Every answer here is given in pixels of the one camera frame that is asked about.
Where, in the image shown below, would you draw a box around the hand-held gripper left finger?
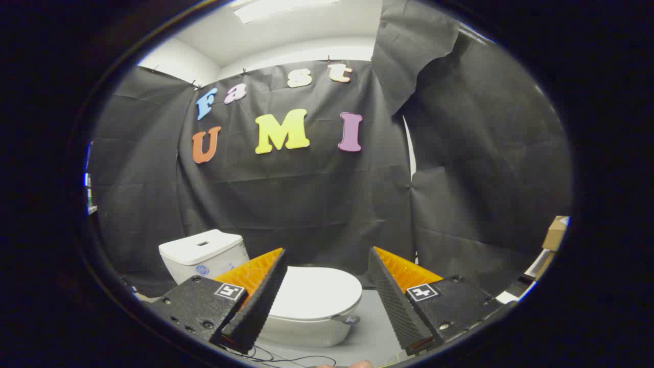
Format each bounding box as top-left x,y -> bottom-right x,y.
146,248 -> 288,354

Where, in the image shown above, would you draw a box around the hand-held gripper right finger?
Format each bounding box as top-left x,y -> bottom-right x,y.
368,246 -> 517,357

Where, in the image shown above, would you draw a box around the white toilet bowl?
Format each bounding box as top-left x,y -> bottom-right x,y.
255,302 -> 358,349

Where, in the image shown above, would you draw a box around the white toilet tank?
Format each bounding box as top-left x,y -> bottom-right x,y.
158,229 -> 251,285

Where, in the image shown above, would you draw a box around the black backdrop cloth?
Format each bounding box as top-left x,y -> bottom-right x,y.
89,0 -> 573,300

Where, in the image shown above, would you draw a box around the cardboard box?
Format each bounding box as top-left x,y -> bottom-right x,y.
542,216 -> 570,252

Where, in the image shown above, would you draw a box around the black floor cables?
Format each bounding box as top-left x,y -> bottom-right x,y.
220,343 -> 338,366

